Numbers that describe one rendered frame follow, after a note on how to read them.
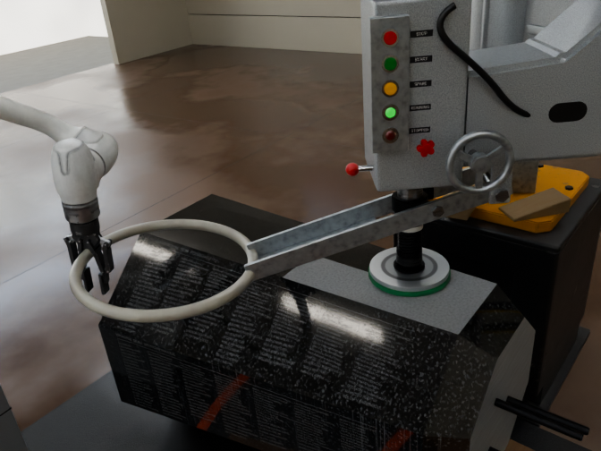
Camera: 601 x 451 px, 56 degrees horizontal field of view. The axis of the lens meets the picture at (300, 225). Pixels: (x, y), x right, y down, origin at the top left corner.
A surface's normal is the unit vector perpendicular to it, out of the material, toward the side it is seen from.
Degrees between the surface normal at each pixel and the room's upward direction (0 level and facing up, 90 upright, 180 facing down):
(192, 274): 45
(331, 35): 90
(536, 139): 90
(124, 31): 90
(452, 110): 90
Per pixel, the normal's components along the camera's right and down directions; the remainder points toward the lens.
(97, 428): -0.07, -0.88
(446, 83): 0.03, 0.47
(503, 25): -0.54, 0.43
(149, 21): 0.81, 0.22
